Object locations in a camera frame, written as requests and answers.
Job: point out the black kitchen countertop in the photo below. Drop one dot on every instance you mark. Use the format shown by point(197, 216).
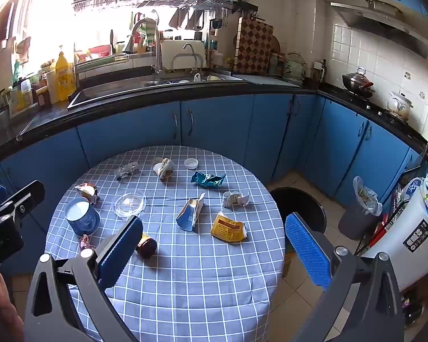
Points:
point(57, 117)

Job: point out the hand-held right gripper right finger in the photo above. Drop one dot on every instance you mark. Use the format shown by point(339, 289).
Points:
point(306, 253)

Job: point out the pale green kettle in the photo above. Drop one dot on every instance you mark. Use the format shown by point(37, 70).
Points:
point(294, 66)

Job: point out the grey bin with white bag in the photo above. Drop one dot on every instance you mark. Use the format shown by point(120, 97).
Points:
point(363, 210)

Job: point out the small steel faucet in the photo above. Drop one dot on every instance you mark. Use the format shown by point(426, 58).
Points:
point(194, 55)

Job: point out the cluster of condiment bottles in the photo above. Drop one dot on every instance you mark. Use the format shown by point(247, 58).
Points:
point(32, 91)

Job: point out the blue paper cup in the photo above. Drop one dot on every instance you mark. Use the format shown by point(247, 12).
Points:
point(80, 217)

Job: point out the yellow packet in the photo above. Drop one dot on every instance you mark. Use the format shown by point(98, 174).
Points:
point(228, 231)

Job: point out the brown jar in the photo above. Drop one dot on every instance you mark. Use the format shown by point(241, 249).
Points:
point(147, 246)

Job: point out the black gas stove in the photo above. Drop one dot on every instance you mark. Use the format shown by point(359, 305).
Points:
point(374, 108)

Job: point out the blue white carton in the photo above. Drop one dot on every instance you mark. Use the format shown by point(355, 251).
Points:
point(189, 215)

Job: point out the black trash bin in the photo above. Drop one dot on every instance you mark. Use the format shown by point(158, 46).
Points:
point(296, 203)

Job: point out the white bag with blue print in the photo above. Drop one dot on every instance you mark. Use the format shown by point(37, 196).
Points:
point(412, 188)

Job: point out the yellow detergent bottle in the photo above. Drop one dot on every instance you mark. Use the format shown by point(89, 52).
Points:
point(65, 78)

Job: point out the row of blue cabinet doors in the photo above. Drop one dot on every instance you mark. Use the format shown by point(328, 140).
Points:
point(217, 124)

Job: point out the white appliance with black label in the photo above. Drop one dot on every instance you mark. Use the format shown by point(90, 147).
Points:
point(396, 249)

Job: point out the checkered wooden cutting board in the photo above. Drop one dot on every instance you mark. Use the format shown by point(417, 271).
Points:
point(253, 44)

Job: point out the steel kitchen sink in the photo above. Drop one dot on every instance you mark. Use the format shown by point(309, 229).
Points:
point(128, 89)

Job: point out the white ceramic pot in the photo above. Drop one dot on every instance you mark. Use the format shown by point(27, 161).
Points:
point(399, 106)

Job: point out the blue checked tablecloth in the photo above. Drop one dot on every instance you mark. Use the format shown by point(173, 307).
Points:
point(199, 292)

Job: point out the clear plastic lid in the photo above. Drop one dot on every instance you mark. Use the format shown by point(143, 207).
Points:
point(129, 205)

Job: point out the cream packet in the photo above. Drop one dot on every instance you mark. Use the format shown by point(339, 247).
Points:
point(164, 167)

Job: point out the steel wok with lid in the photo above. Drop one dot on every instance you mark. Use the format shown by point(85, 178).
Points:
point(358, 84)

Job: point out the pink candy wrapper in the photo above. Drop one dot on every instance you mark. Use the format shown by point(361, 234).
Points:
point(85, 242)

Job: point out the silver foil wrapper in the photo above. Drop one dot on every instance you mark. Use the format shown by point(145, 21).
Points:
point(126, 170)

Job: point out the grey drying mat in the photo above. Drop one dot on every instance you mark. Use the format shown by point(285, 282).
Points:
point(267, 79)

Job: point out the white bottle cap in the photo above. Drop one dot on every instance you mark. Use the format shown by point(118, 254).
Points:
point(191, 164)

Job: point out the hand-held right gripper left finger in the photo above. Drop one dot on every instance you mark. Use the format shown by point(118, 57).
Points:
point(119, 249)

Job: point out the teal wrapper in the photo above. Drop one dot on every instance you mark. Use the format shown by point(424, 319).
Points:
point(207, 180)

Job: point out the person's left hand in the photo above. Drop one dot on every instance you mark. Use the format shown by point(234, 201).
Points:
point(5, 310)

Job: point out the tall steel faucet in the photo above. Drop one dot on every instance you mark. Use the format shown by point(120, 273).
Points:
point(157, 53)

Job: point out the steel range hood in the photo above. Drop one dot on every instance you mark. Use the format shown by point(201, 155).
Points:
point(385, 25)

